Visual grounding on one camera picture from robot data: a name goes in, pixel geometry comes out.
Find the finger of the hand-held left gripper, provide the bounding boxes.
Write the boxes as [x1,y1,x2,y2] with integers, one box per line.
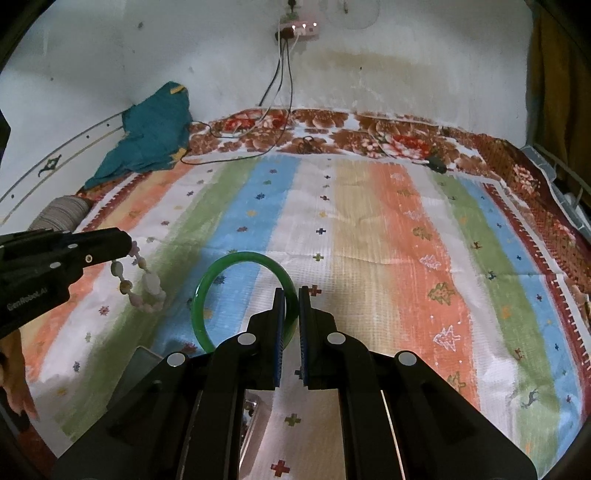
[48,251,132,283]
[60,227,136,259]

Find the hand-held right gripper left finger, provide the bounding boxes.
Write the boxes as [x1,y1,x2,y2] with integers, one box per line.
[53,287,286,480]

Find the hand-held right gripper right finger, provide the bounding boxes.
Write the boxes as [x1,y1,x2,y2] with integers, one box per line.
[298,286,539,480]

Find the pale bead bracelet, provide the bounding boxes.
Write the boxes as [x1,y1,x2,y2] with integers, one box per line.
[111,240,168,315]

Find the green jade bangle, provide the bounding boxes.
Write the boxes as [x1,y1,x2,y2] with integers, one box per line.
[191,251,296,355]

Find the silver metal tin box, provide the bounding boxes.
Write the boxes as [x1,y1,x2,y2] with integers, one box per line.
[124,345,274,446]

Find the person's left hand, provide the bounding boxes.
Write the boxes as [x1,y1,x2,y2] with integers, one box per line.
[0,331,40,421]

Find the grey striped rolled cloth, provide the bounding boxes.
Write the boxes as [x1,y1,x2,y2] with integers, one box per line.
[28,196,91,232]

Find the teal cloth bundle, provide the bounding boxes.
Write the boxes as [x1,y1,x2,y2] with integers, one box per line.
[83,82,193,190]

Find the striped pastel blanket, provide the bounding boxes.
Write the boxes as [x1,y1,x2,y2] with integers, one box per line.
[18,154,591,480]

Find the pink power strip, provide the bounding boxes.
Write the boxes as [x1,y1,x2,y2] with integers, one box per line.
[274,20,322,41]

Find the hanging yellow and teal cloths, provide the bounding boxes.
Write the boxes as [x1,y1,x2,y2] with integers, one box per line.
[527,0,591,151]

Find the black cable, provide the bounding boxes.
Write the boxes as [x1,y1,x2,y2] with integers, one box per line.
[257,39,284,110]
[180,39,297,165]

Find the white cable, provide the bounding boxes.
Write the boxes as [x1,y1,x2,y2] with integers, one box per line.
[231,39,290,136]

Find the metal wire rack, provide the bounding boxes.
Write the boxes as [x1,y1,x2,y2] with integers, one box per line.
[519,143,591,223]

